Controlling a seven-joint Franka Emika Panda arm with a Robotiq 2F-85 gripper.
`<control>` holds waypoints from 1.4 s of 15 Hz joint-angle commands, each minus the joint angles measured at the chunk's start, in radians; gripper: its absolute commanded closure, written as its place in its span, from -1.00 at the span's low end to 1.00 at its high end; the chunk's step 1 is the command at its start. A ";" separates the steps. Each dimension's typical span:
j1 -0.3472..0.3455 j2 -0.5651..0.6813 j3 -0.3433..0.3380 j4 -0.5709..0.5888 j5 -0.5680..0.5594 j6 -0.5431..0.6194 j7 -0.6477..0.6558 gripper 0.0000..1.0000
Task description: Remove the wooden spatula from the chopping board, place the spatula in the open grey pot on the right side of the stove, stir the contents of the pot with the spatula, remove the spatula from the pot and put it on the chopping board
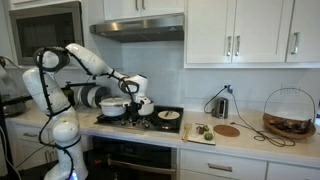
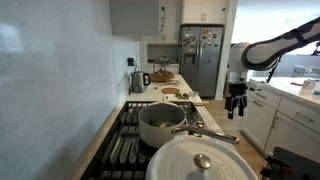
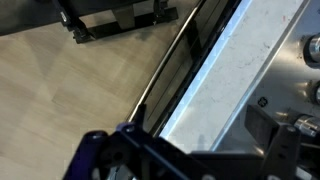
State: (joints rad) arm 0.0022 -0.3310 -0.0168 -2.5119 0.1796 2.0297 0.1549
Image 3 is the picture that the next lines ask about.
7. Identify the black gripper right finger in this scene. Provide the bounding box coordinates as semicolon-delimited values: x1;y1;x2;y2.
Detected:
244;104;303;180

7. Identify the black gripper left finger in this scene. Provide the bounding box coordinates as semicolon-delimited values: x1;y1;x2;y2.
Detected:
62;103;214;180

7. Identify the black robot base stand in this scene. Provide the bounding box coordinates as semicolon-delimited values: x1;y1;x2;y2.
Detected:
0;0;179;45

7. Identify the steel stove knob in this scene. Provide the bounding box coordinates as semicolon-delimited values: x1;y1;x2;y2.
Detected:
309;79;320;106
302;32;320;66
293;113;320;138

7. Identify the black built-in oven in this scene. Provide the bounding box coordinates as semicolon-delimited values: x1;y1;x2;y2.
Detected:
125;0;243;138

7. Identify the steel oven door handle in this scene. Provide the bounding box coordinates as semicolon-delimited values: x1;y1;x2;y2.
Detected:
127;0;206;123

